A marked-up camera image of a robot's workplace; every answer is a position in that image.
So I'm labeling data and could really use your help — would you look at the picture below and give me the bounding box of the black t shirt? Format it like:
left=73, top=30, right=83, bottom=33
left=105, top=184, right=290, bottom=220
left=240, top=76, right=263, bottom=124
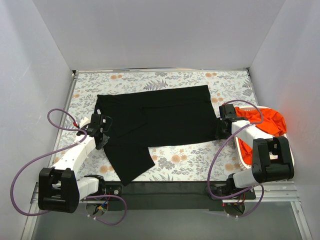
left=94, top=85, right=218, bottom=186

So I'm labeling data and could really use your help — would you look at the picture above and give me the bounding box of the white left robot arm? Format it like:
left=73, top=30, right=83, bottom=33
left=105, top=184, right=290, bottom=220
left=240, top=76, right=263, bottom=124
left=38, top=113, right=112, bottom=213

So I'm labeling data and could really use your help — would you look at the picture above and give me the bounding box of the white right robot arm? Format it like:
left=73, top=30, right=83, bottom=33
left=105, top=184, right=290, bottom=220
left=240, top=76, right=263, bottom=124
left=207, top=101, right=295, bottom=200

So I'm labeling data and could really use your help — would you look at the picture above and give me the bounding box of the orange t shirt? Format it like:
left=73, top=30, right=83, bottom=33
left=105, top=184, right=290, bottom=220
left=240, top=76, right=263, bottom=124
left=235, top=107, right=287, bottom=165

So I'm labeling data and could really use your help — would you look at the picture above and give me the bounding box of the white laundry basket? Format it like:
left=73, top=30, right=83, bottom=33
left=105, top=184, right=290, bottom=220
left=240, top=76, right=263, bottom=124
left=232, top=105, right=296, bottom=171

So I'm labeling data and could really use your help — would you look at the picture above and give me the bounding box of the floral patterned table mat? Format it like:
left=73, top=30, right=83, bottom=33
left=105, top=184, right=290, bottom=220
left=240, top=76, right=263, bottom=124
left=67, top=70, right=257, bottom=181

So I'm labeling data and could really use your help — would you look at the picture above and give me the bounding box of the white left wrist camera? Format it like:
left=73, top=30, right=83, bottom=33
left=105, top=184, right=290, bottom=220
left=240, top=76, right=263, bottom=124
left=78, top=117, right=90, bottom=129

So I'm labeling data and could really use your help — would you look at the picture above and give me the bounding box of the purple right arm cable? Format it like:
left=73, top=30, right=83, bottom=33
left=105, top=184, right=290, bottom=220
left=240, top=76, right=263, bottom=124
left=206, top=99, right=265, bottom=219

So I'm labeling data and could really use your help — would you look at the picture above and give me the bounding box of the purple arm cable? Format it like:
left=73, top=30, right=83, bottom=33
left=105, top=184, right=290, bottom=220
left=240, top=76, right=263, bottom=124
left=9, top=108, right=128, bottom=226
left=206, top=99, right=265, bottom=219

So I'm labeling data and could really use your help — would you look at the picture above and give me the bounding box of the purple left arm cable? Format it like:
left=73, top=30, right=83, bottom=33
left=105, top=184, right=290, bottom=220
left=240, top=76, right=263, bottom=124
left=9, top=108, right=128, bottom=226

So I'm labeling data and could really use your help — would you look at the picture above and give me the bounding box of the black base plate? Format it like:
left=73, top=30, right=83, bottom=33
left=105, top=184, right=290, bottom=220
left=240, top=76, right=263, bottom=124
left=82, top=179, right=241, bottom=211

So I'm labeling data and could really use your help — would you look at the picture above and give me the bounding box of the aluminium frame rail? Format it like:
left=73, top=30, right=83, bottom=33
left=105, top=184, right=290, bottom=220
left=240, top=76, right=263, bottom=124
left=222, top=181, right=300, bottom=204

